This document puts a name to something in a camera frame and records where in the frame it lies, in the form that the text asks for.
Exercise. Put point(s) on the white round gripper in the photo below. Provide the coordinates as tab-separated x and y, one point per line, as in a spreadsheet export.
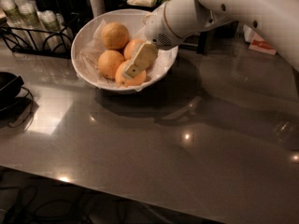
157	28

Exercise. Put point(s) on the orange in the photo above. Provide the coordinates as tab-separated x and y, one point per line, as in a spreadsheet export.
109	62
130	47
121	81
115	35

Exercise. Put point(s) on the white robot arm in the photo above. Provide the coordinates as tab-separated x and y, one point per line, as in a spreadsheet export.
276	21

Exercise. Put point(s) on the white bowl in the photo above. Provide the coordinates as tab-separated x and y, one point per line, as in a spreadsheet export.
93	25

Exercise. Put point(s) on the white paper bowl liner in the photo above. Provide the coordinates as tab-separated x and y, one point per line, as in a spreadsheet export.
87	53

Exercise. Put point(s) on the white tall cylinder container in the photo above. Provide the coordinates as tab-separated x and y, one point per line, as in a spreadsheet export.
96	0

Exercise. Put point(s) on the right paper cup stack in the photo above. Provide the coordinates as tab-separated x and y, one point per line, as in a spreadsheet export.
53	25

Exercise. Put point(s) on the paper cup stack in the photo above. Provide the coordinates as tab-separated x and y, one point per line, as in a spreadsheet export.
53	25
32	23
14	20

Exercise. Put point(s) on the red white packet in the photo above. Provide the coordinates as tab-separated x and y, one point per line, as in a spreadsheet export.
259	44

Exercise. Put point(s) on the middle paper cup stack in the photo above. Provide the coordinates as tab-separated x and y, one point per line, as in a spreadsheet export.
32	23

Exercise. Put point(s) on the left paper cup stack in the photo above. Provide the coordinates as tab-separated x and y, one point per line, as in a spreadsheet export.
14	20

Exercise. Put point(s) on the black wire cup rack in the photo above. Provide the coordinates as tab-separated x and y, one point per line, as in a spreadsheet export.
69	29

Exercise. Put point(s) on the black wire stand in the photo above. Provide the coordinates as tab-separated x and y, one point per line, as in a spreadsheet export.
17	111

